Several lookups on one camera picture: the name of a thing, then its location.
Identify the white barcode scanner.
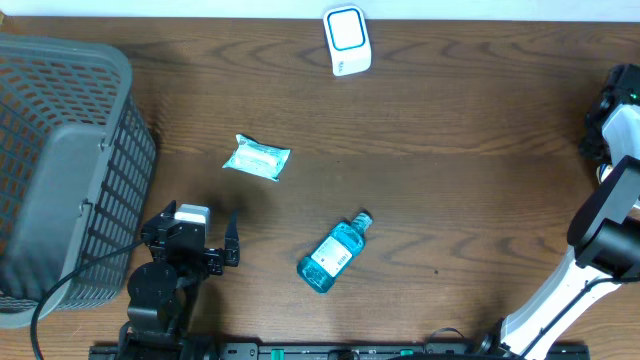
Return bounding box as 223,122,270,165
323,5,372,77

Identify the grey plastic shopping basket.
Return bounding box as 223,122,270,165
1,34,156,329

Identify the black left camera cable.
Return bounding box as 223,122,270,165
28,239,149,360

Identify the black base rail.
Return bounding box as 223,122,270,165
88,343,501,360

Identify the green wet wipes pack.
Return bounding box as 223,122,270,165
223,134,291,182

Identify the blue mouthwash bottle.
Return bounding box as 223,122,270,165
297,211,373,294

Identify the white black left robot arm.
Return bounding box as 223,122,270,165
115,201,240,360

